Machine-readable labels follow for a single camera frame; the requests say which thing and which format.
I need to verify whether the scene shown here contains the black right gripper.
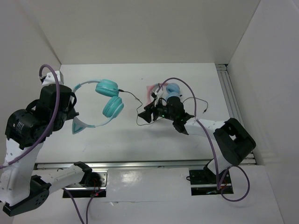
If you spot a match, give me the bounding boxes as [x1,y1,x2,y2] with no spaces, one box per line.
[138,98,176,123]

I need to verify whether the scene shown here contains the teal cat-ear headphones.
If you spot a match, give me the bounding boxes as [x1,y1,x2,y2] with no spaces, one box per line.
[71,79,124,134]

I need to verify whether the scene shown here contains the black teal headphone audio cable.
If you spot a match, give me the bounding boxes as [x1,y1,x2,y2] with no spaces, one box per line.
[118,88,162,126]

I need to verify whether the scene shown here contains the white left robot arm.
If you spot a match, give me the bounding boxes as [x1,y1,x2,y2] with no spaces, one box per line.
[0,84,101,217]

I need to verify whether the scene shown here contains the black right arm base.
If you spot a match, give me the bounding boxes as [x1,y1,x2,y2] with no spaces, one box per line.
[186,169,234,196]

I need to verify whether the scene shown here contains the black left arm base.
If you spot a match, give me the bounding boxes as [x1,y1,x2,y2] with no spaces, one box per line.
[65,170,108,198]

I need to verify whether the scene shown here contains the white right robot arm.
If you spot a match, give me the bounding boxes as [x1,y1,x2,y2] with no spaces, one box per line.
[138,96,256,185]

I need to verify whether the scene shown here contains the pink blue cat-ear headphones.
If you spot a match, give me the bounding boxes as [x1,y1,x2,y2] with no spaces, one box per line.
[146,83,182,104]

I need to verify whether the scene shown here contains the white front cover plate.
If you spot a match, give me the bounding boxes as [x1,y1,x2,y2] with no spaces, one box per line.
[106,168,191,203]

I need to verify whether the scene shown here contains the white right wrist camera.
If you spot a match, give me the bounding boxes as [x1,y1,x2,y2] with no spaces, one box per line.
[150,90,163,100]

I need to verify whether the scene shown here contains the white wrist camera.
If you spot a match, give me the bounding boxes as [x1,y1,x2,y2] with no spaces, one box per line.
[150,90,163,100]
[40,70,64,86]

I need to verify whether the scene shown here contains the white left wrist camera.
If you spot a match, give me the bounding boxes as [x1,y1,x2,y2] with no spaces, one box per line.
[40,70,64,86]

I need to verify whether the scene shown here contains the black pink headphone audio cable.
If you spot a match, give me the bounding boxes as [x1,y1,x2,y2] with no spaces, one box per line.
[179,94,209,114]

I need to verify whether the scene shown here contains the aluminium front rail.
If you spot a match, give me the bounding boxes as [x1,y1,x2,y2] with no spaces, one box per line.
[35,158,257,171]

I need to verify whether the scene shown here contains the aluminium side rail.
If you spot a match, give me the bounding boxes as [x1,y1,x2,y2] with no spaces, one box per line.
[216,64,257,165]

